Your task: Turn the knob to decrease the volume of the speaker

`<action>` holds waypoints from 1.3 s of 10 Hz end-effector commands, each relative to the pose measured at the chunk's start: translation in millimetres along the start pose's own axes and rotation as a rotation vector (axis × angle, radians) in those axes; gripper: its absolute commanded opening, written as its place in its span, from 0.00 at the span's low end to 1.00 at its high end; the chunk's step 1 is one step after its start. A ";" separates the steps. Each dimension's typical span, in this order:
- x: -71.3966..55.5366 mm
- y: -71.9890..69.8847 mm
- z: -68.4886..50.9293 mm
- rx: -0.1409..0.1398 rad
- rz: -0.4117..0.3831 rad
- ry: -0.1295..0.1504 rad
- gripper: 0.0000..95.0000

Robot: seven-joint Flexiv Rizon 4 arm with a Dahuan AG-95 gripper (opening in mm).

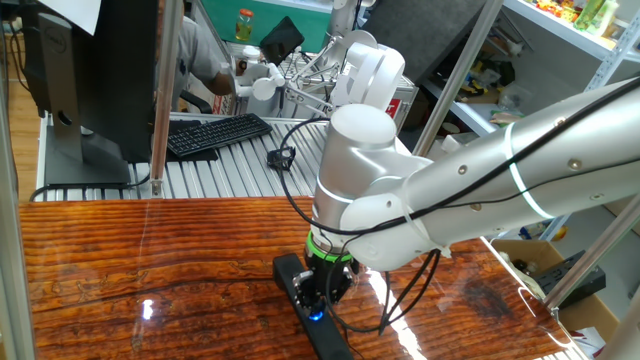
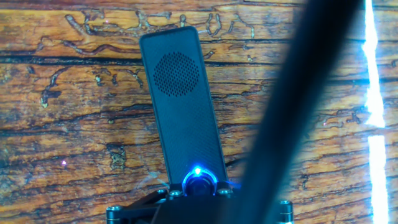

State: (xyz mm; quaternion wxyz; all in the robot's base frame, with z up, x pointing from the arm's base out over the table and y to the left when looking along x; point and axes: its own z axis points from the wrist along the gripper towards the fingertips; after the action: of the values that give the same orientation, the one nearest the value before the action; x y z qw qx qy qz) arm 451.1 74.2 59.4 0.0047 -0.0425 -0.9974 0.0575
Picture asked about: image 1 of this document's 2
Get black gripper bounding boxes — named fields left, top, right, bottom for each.
left=291, top=253, right=361, bottom=313

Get black power strip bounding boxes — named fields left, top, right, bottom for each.
left=272, top=253, right=354, bottom=360

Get white haptic teleoperation device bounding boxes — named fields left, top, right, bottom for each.
left=230, top=28, right=407, bottom=109

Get black folding phone stand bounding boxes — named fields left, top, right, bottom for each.
left=266, top=145, right=297, bottom=172

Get wood-grain vinyl table mat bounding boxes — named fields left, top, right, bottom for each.
left=18, top=194, right=584, bottom=360

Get white power adapter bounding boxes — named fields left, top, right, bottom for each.
left=439, top=132, right=469, bottom=154

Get black computer keyboard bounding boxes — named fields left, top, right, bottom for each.
left=166, top=112, right=274, bottom=158

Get blue white bottle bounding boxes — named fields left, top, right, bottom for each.
left=518, top=219, right=551, bottom=240

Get black electronic box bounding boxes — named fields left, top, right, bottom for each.
left=532, top=249, right=607, bottom=309

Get black office chair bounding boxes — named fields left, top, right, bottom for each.
left=172, top=88, right=214, bottom=115

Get beige flat item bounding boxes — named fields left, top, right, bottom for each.
left=489, top=109, right=525, bottom=126

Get white red paper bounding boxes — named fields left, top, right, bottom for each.
left=569, top=327, right=606, bottom=356

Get black tablet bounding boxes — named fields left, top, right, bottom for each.
left=259, top=15, right=306, bottom=65

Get yellow black tools clutter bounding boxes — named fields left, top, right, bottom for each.
left=457, top=27, right=517, bottom=97

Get brown cardboard box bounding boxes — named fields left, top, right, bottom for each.
left=492, top=238, right=621, bottom=360

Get clear plastic bag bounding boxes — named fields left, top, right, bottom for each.
left=497, top=82, right=534, bottom=110

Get person in grey shirt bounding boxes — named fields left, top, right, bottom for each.
left=172, top=0, right=225, bottom=111

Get white grey cylindrical column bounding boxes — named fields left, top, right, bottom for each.
left=327, top=0, right=376, bottom=46

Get glass jar with orange lid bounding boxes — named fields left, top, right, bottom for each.
left=234, top=8, right=255, bottom=42

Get dark grey foam panel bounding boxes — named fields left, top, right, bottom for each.
left=359, top=0, right=489, bottom=86

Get green partition board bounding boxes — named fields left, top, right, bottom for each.
left=199, top=0, right=334, bottom=54

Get black monitor with grey stand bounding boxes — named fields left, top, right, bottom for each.
left=19, top=0, right=161, bottom=187

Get white metal shelving unit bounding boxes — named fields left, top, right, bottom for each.
left=419, top=0, right=640, bottom=241

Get colourful small toys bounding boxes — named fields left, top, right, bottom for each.
left=535, top=0, right=576, bottom=22

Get white paper sheet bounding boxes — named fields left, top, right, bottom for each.
left=37, top=0, right=103, bottom=37

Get green plastic bottle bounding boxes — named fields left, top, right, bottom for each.
left=574, top=0, right=607, bottom=31

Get pale yellow plastic bottle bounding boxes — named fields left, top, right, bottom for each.
left=587, top=0, right=621, bottom=36

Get green flange ring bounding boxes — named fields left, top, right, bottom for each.
left=305, top=230, right=355, bottom=265

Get thin black speaker cable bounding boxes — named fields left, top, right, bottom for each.
left=329, top=312, right=366, bottom=360

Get aluminium frame post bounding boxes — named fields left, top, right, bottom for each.
left=0, top=69, right=36, bottom=360
left=412, top=0, right=505, bottom=156
left=542, top=194, right=640, bottom=314
left=148, top=0, right=184, bottom=199

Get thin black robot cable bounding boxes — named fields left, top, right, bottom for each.
left=349, top=158, right=640, bottom=336

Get black monitor power cable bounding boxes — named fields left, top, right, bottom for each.
left=28, top=172, right=151, bottom=203

